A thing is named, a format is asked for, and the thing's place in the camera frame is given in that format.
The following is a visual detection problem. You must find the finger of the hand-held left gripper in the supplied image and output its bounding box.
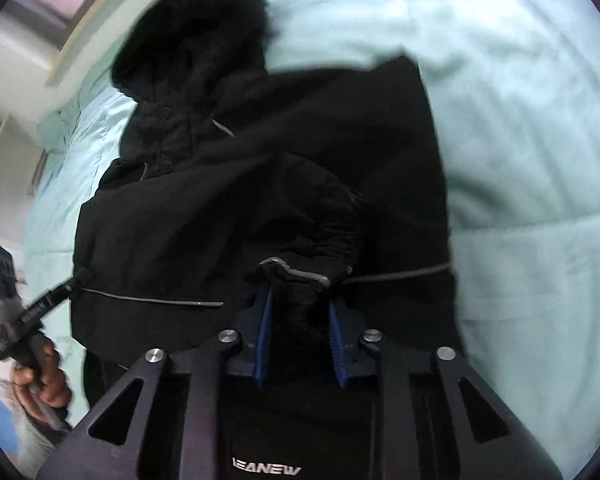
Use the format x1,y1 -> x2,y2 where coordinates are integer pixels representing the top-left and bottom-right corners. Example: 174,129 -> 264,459
22,277 -> 83,323

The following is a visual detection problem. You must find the person's left forearm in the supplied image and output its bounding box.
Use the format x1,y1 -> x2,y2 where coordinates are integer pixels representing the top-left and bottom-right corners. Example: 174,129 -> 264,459
0,402 -> 73,477

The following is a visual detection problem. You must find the black hooded jacket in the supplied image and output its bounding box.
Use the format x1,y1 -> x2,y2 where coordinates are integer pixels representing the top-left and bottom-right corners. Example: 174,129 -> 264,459
70,0 -> 463,480

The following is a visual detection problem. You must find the person's left hand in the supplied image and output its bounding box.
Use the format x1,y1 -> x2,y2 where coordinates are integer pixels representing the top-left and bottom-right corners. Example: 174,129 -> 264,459
11,344 -> 74,411

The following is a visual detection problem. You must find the light green quilt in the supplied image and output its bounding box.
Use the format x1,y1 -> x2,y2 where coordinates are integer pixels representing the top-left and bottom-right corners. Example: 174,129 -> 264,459
20,0 -> 600,478

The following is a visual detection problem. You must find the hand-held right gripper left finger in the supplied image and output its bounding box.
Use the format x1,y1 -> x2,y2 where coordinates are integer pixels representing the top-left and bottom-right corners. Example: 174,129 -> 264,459
40,280 -> 276,480

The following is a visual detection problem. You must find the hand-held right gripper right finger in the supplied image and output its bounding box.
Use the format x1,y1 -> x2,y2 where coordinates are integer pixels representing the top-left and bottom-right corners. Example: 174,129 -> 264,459
327,300 -> 563,480

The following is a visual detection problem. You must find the wooden window sill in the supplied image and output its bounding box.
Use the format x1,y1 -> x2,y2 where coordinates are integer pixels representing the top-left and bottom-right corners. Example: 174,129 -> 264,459
45,0 -> 151,88

